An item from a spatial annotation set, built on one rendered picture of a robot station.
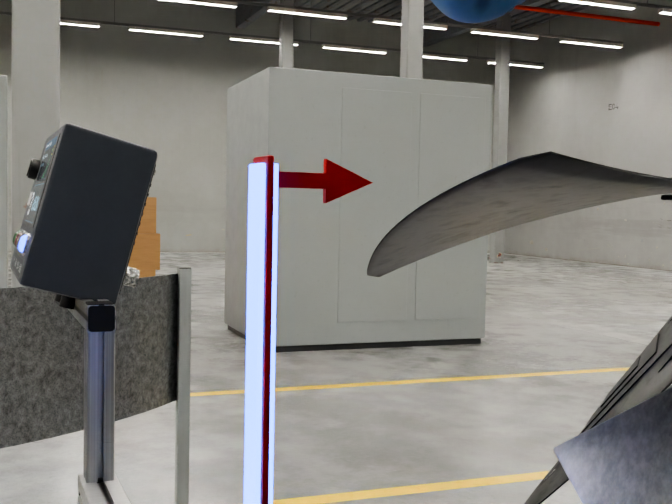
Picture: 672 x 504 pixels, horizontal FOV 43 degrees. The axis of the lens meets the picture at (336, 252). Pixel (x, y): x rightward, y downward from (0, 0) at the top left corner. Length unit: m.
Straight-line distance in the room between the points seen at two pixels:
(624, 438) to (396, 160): 6.54
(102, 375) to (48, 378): 1.37
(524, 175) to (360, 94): 6.58
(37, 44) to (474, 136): 3.95
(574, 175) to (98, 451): 0.69
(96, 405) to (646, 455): 0.60
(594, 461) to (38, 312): 1.86
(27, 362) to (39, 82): 2.70
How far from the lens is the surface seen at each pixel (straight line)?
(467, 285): 7.43
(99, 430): 0.99
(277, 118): 6.75
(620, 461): 0.59
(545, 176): 0.44
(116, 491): 0.97
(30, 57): 4.83
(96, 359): 0.97
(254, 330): 0.45
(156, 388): 2.65
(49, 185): 1.00
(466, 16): 0.46
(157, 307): 2.61
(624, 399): 0.76
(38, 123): 4.79
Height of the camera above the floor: 1.17
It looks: 3 degrees down
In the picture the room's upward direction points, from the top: 1 degrees clockwise
